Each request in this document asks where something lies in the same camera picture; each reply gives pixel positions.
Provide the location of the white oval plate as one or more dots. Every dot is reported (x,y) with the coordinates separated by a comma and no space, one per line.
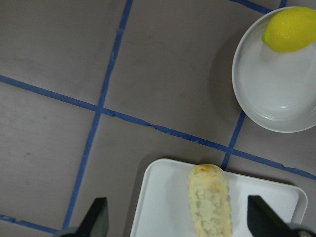
(275,90)

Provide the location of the white rectangular tray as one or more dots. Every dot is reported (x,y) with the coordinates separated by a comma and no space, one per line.
(163,208)

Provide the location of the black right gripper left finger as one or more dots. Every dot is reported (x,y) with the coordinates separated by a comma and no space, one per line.
(96,221)

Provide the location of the yellow lemon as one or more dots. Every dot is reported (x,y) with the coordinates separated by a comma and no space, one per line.
(291,30)

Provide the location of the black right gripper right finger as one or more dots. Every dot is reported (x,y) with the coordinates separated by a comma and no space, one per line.
(262,221)

